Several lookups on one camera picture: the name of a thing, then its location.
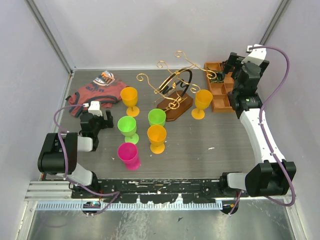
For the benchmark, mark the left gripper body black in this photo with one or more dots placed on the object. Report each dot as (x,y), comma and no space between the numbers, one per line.
(101,123)

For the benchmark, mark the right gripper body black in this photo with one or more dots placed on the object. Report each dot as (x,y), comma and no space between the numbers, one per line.
(237,60)

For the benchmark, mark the green wine glass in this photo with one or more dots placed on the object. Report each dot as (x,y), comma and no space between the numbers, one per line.
(157,117)
(127,125)

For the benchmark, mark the orange wine glass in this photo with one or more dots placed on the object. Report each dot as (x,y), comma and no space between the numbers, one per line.
(202,101)
(129,96)
(157,135)

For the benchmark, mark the gold wire wine glass rack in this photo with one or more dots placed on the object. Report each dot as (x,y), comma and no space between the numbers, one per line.
(174,100)

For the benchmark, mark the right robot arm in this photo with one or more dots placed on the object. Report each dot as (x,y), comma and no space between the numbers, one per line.
(272,174)

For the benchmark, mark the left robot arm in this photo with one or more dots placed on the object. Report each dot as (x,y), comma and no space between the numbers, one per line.
(59,153)

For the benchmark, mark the pink wine glass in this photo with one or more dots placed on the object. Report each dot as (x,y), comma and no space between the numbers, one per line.
(129,155)

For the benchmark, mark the orange wine glass front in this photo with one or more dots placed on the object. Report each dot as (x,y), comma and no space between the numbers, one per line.
(157,135)

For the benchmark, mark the wooden compartment tray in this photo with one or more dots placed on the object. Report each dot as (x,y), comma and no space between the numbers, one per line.
(219,89)

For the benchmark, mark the red printed t-shirt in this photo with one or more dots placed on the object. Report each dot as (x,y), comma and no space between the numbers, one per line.
(105,88)

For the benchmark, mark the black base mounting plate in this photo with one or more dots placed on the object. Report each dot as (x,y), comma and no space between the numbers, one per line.
(160,191)

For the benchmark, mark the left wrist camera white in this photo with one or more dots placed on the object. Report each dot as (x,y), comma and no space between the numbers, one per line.
(95,108)

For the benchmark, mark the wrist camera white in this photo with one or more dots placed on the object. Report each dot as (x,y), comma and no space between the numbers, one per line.
(95,108)
(256,54)

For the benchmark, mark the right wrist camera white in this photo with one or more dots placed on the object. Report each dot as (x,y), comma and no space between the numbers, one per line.
(256,54)

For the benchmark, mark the aluminium rail front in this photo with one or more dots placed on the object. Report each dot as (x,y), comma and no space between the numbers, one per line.
(48,190)

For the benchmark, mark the grey slotted cable duct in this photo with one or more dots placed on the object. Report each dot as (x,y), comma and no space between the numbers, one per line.
(138,206)

